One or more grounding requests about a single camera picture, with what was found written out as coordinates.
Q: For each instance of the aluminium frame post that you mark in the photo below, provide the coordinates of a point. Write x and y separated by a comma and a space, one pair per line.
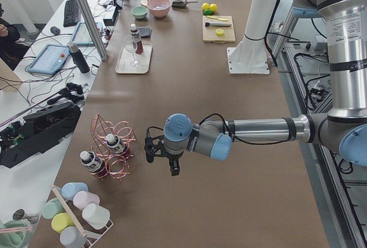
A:
92, 28

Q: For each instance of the copper wire bottle basket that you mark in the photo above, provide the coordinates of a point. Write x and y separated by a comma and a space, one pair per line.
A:
117, 166

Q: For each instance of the grey folded cloth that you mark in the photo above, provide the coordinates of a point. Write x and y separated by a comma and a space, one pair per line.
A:
145, 32

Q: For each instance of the white cup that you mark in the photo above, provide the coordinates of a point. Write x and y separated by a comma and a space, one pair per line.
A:
96, 215

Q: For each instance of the teach pendant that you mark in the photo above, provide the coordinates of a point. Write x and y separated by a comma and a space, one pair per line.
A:
50, 60
81, 35

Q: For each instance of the tea bottle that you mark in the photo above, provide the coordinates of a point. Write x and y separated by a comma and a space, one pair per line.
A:
137, 42
117, 146
94, 164

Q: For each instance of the black keyboard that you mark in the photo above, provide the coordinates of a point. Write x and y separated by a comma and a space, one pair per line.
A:
71, 13

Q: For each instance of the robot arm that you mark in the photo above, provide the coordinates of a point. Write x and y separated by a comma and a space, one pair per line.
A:
342, 129

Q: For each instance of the green cup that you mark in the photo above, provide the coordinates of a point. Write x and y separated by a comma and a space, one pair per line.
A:
52, 208

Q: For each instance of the clear wine glass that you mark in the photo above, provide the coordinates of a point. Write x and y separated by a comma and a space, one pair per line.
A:
129, 47

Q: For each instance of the teach pendant near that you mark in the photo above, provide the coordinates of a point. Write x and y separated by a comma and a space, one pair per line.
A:
50, 60

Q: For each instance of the black foam case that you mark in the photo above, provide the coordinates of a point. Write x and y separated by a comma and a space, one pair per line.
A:
40, 131

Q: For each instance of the pink cup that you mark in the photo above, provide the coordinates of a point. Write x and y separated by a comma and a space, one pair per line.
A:
83, 198

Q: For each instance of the blue cup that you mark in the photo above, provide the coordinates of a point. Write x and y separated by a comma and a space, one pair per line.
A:
69, 190

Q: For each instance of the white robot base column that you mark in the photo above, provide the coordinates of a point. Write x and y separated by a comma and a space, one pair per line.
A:
250, 56

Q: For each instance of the pink bowl with ice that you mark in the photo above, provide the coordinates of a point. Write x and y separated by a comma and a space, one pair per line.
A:
159, 8

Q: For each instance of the metal ice scoop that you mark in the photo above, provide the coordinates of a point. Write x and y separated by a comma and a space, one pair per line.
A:
182, 3

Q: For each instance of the grey cup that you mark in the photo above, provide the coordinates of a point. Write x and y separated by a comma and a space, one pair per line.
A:
71, 238

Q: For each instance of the wooden cutting board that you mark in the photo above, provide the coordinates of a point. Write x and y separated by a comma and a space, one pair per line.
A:
209, 35

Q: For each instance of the yellow plastic knife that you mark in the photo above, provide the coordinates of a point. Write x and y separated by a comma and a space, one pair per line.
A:
216, 18

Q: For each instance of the computer mouse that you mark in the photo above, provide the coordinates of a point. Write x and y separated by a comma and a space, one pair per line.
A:
55, 30

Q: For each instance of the yellow cup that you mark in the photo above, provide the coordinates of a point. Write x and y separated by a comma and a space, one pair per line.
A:
61, 221

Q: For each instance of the teach pendant far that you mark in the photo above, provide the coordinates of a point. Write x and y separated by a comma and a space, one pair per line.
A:
81, 35

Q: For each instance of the half lemon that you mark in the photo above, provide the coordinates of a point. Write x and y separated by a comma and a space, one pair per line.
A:
219, 32

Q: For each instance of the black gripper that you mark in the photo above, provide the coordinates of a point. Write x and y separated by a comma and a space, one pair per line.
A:
172, 158

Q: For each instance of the white cup rack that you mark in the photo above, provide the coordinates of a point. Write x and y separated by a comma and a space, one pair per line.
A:
93, 236

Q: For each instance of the steel jigger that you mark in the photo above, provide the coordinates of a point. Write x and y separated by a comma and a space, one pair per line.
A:
20, 214

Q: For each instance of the black thermos bottle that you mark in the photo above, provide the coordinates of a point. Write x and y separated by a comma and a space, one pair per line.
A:
78, 57

